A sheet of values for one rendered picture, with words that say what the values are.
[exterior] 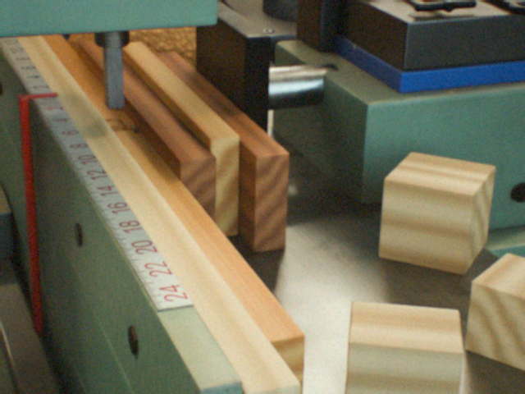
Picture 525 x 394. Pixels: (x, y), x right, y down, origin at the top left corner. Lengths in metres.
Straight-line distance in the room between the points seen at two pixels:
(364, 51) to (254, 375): 0.33
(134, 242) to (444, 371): 0.13
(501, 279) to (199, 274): 0.13
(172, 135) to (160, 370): 0.21
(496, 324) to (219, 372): 0.16
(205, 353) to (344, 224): 0.24
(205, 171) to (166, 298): 0.16
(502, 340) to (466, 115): 0.19
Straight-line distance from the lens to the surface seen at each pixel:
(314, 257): 0.54
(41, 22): 0.55
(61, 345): 0.60
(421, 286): 0.52
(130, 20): 0.56
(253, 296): 0.42
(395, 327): 0.41
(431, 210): 0.53
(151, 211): 0.47
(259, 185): 0.53
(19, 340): 0.64
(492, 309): 0.46
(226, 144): 0.54
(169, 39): 0.84
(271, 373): 0.35
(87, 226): 0.48
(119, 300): 0.43
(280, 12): 1.37
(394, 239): 0.54
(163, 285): 0.39
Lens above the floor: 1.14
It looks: 23 degrees down
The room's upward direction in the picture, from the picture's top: 1 degrees clockwise
